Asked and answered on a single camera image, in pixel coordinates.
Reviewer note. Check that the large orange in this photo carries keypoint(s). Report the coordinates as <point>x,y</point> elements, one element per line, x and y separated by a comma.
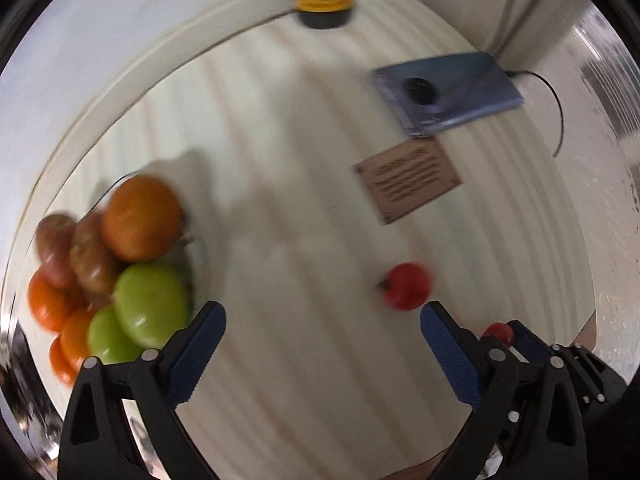
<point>142,217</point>

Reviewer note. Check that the glass fruit bowl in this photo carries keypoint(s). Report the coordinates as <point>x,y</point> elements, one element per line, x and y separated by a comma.
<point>191,260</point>

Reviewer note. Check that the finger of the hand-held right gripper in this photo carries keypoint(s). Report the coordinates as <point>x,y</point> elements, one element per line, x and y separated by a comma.
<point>522,410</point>
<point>530,342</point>

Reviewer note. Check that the small brown card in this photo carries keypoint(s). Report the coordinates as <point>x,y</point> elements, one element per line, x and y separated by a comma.
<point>407,180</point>

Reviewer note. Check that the reddish brown passion fruit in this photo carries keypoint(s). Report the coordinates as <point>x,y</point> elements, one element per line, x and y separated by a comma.
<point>55,247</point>
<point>92,260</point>

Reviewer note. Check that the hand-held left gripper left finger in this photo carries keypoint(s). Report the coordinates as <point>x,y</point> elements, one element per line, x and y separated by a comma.
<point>195,355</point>

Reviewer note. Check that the black gas stove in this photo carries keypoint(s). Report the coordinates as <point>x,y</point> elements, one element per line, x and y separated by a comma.
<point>20,385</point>

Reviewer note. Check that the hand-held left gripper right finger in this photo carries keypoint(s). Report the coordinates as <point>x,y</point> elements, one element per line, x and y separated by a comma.
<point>450,360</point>

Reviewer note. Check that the blue smartphone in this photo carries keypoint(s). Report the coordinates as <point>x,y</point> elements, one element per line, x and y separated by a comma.
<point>445,92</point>

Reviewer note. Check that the green apple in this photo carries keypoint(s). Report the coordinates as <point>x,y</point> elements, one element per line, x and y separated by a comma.
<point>150,305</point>
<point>107,340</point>

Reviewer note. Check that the red cherry tomato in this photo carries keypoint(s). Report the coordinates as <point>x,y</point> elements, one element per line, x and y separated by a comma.
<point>497,332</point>
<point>407,286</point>

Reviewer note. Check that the small orange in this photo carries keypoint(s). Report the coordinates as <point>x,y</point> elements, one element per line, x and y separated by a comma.
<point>75,340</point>
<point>47,302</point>
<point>61,362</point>

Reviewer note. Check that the frosted glass sliding door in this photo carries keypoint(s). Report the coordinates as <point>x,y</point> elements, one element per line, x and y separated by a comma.
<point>615,160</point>

